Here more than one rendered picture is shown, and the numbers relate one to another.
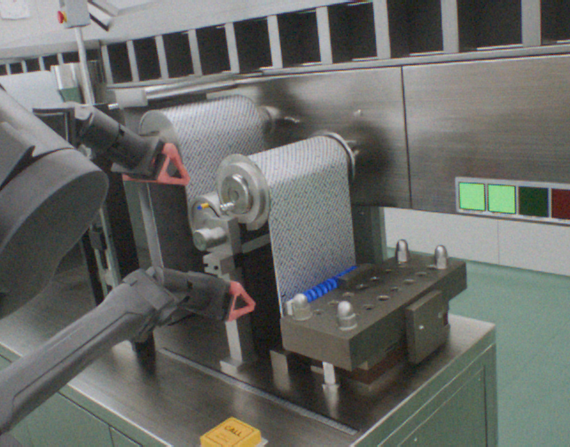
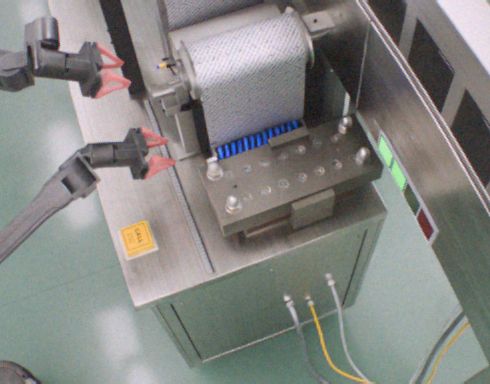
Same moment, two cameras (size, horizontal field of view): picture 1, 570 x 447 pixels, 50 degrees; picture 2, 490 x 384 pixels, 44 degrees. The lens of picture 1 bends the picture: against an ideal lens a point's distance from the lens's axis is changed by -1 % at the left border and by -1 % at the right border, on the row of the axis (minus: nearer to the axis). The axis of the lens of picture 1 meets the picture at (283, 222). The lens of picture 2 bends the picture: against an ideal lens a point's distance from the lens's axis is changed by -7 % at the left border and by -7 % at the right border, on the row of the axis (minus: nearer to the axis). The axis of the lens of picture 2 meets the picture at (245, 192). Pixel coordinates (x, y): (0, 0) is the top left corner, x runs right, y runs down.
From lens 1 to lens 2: 1.02 m
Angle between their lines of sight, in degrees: 51
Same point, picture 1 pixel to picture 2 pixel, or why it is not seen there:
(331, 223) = (278, 96)
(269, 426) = (167, 234)
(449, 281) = (356, 180)
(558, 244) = not seen: outside the picture
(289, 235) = (224, 111)
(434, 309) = (322, 204)
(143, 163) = (84, 87)
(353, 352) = (227, 230)
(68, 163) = not seen: outside the picture
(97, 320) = (29, 219)
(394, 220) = not seen: outside the picture
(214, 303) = (135, 169)
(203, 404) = (141, 187)
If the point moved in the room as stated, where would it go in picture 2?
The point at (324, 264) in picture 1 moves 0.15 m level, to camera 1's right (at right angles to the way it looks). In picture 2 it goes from (263, 121) to (324, 141)
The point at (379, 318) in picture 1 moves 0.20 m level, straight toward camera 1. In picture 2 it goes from (260, 212) to (211, 285)
